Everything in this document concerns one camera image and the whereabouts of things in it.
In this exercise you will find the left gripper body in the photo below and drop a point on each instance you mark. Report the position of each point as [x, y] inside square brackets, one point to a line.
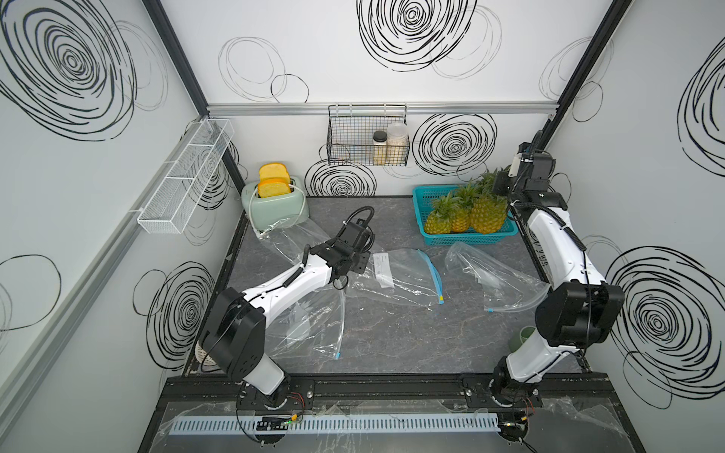
[359, 262]

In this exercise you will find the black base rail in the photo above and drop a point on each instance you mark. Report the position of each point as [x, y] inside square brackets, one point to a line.
[305, 390]

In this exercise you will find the yellow pineapple green crown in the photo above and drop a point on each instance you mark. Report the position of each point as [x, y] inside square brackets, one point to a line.
[439, 220]

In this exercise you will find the green ceramic cup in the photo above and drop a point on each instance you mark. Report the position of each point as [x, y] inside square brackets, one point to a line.
[520, 338]

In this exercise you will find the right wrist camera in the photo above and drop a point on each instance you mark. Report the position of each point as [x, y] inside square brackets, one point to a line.
[522, 161]

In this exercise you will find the rear yellow toast slice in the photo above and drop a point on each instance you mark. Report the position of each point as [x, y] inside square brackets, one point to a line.
[274, 170]

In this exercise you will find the white-lid spice jar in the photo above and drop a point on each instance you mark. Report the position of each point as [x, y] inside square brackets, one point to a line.
[397, 144]

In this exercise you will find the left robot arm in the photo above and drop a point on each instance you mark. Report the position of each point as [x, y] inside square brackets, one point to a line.
[233, 335]

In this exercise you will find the clear zip-top bag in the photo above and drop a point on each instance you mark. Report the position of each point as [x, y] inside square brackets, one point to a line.
[291, 242]
[501, 289]
[312, 327]

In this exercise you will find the blue-zip clear bag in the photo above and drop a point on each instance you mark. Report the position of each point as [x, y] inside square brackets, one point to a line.
[404, 277]

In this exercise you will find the mint green toaster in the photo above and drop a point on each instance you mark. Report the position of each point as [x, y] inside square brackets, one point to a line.
[276, 212]

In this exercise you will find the black wire wall basket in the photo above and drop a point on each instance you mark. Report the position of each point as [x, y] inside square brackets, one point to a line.
[351, 128]

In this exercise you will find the white woven ball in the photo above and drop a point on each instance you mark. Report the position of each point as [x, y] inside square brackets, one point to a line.
[201, 354]

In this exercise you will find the grey slotted cable duct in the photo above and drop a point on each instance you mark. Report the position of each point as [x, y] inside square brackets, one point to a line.
[331, 424]

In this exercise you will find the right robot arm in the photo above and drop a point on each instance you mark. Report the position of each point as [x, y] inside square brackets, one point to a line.
[581, 308]

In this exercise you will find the dark-lid spice jar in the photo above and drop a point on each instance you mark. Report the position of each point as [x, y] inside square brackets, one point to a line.
[379, 148]

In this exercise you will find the front yellow toast slice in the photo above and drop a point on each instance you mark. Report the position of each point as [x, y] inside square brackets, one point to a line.
[273, 187]

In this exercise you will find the yellow toast slice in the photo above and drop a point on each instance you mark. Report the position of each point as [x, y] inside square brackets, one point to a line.
[273, 187]
[274, 170]

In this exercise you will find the teal plastic basket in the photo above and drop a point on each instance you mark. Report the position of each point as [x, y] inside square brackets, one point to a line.
[423, 196]

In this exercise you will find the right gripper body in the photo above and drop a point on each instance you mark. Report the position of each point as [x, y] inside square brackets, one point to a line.
[506, 186]

